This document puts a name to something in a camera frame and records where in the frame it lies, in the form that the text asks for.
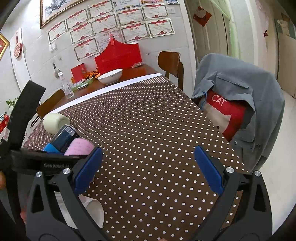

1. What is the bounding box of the small pink glass cup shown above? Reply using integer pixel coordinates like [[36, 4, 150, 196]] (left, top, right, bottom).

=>
[[64, 138, 95, 156]]

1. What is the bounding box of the white paper cup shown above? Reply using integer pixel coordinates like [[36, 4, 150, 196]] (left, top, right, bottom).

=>
[[54, 191, 105, 230]]

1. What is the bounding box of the blue black metal cup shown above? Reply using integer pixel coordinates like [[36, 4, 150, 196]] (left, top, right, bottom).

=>
[[43, 125, 80, 154]]

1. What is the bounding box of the cream plastic cup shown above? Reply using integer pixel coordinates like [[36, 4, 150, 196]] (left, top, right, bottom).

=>
[[43, 113, 70, 135]]

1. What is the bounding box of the potted green plant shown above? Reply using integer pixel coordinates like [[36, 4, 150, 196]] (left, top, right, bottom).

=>
[[6, 97, 19, 114]]

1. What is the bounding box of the left wooden chair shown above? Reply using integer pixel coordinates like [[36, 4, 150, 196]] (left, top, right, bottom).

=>
[[37, 89, 65, 119]]

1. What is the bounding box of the wooden chair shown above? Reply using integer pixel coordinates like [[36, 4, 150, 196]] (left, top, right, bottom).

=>
[[37, 89, 65, 119], [158, 51, 184, 90]]

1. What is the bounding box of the clear spray bottle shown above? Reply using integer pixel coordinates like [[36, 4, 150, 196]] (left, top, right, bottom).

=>
[[58, 71, 74, 99]]

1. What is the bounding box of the brown polka dot tablecloth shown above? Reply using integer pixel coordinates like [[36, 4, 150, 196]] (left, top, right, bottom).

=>
[[22, 75, 248, 241]]

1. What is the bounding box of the red cat pillow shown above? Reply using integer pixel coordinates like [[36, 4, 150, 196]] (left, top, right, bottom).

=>
[[199, 90, 246, 142]]

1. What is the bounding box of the hanging brush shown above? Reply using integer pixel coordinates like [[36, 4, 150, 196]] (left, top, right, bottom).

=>
[[53, 63, 61, 79]]

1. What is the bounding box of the green tray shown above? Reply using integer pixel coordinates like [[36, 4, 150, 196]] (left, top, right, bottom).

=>
[[71, 77, 95, 91]]

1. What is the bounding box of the small red box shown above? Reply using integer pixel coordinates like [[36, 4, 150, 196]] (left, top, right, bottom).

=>
[[71, 63, 87, 84]]

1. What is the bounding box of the orange snack pile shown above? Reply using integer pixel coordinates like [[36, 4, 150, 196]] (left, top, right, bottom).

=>
[[86, 71, 100, 79]]

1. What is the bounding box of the grey jacket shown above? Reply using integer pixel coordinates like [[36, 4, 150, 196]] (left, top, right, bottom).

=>
[[192, 53, 285, 171]]

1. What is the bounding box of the white ceramic bowl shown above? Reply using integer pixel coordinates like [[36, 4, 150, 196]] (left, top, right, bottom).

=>
[[98, 69, 123, 85]]

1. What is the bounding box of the red gift bag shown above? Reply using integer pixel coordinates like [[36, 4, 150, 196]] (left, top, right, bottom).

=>
[[94, 35, 142, 75]]

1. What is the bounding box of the framed painting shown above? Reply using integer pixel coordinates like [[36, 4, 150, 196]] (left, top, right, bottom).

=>
[[40, 0, 85, 29]]

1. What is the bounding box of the right wooden chair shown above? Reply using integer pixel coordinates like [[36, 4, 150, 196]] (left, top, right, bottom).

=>
[[158, 51, 184, 90]]

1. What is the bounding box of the red door decoration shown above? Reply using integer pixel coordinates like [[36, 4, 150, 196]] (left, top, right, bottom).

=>
[[193, 6, 212, 27]]

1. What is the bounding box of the red round wall ornament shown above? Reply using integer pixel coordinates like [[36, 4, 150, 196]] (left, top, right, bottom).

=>
[[14, 43, 22, 58]]

